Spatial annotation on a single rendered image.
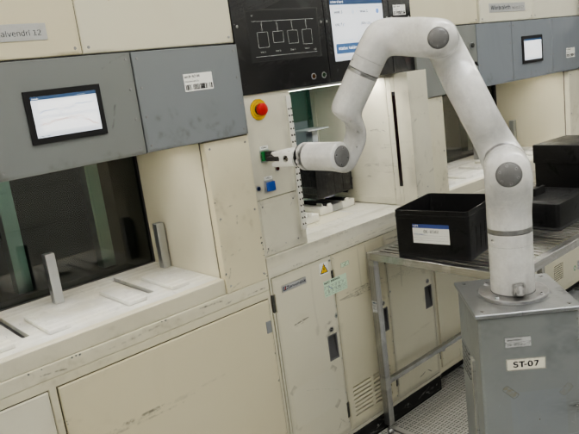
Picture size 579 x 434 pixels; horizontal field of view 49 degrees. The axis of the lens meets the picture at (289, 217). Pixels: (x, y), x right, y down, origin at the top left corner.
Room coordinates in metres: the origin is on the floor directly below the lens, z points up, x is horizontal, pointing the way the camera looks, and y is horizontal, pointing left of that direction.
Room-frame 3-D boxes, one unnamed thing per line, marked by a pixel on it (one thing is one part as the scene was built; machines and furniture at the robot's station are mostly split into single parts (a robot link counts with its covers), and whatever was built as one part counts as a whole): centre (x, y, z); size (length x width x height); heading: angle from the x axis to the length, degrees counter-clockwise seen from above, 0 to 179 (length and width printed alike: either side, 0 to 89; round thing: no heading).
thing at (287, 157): (1.94, -0.04, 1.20); 0.11 x 0.10 x 0.07; 40
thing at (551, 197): (2.43, -0.99, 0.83); 0.29 x 0.29 x 0.13; 41
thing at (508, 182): (1.66, -0.59, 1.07); 0.19 x 0.12 x 0.24; 163
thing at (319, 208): (2.67, -0.14, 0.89); 0.22 x 0.21 x 0.04; 40
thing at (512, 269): (1.69, -0.60, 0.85); 0.19 x 0.19 x 0.18
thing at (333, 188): (2.67, -0.14, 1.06); 0.24 x 0.20 x 0.32; 130
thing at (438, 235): (2.21, -0.56, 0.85); 0.28 x 0.28 x 0.17; 50
